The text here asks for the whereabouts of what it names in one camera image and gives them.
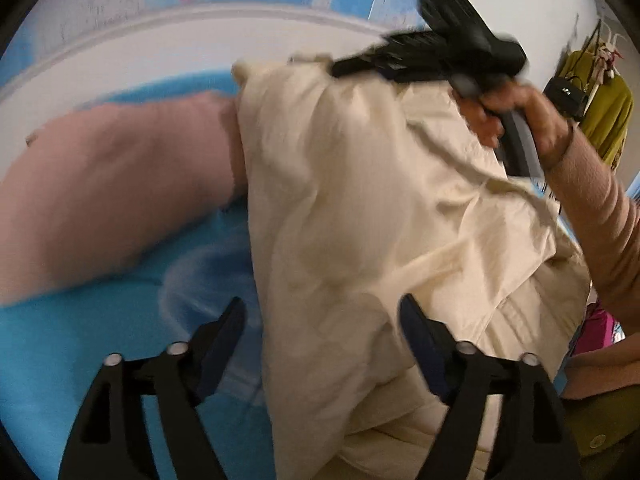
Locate yellow-green sweater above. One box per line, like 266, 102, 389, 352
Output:
557, 50, 633, 166

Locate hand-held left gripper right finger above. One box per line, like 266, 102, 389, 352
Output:
398, 293, 583, 480

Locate black handbag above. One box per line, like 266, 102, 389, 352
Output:
542, 25, 599, 121

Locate person's olive trousers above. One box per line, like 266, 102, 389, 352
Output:
562, 392, 640, 473

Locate plush pendant with bow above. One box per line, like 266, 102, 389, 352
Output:
595, 42, 623, 81

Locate magenta cloth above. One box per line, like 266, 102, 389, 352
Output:
582, 305, 626, 348

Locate cream garment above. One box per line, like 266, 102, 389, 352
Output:
232, 55, 591, 480

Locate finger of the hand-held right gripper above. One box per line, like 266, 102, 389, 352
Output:
331, 30, 453, 83

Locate person's right hand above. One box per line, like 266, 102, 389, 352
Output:
452, 82, 576, 171

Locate person's right forearm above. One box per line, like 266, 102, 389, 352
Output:
542, 125, 640, 326

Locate blue floral bed sheet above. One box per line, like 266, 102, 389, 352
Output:
0, 72, 571, 480

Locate pink garment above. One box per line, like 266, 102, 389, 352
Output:
0, 92, 248, 306

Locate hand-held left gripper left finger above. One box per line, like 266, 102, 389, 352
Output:
57, 296, 248, 480

